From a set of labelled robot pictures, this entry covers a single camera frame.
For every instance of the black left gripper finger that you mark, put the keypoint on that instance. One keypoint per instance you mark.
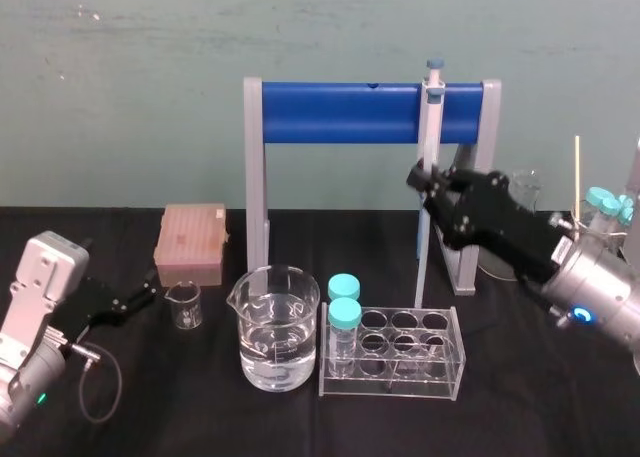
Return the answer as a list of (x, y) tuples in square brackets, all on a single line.
[(142, 289), (132, 311)]

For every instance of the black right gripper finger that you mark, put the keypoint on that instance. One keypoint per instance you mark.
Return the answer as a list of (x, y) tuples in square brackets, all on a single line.
[(425, 177), (445, 209)]

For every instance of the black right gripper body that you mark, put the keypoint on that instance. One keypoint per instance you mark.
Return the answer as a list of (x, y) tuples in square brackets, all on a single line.
[(505, 227)]

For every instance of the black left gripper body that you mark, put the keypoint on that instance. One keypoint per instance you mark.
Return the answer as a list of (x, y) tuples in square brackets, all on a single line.
[(87, 304)]

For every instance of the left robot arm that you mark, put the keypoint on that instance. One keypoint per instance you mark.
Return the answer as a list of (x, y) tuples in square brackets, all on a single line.
[(35, 287)]

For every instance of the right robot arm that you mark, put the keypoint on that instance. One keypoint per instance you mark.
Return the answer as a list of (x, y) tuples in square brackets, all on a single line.
[(600, 287)]

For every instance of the thin wooden stirring rod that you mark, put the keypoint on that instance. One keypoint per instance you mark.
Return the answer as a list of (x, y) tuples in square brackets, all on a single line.
[(577, 177)]

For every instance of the small glass beaker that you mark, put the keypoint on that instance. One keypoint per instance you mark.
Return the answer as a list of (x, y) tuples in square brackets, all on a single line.
[(185, 307)]

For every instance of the glass conical flask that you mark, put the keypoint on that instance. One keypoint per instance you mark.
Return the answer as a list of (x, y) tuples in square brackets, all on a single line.
[(527, 184)]

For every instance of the white pipette with blue button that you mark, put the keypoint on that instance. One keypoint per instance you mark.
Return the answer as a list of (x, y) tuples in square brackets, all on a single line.
[(430, 127)]

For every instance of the pink pipette tip box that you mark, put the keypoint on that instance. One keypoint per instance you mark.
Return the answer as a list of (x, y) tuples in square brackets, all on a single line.
[(192, 242)]

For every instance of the clear tube with teal cap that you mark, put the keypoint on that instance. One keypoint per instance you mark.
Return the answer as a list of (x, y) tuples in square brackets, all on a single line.
[(596, 196), (344, 314), (611, 207), (344, 284), (626, 204)]

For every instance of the grey and blue pipette stand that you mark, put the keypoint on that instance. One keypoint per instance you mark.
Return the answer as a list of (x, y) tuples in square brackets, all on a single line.
[(340, 112)]

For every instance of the black table cloth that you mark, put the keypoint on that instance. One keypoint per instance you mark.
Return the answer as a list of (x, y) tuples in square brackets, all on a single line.
[(200, 422)]

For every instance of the large glass beaker with water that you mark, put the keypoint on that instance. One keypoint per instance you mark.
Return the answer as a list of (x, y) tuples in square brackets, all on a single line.
[(277, 347)]

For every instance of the clear plastic tube rack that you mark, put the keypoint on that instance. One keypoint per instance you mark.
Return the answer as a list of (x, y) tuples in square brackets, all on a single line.
[(415, 377)]

